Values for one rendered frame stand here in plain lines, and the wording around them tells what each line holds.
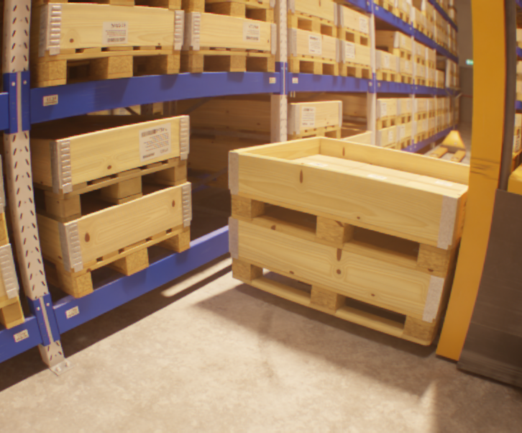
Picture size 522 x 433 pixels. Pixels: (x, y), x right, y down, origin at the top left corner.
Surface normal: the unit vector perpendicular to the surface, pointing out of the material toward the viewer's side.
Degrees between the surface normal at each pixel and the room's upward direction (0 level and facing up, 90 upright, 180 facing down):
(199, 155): 90
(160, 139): 90
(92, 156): 90
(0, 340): 90
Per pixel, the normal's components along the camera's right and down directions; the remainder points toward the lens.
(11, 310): 0.83, 0.17
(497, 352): -0.67, 0.22
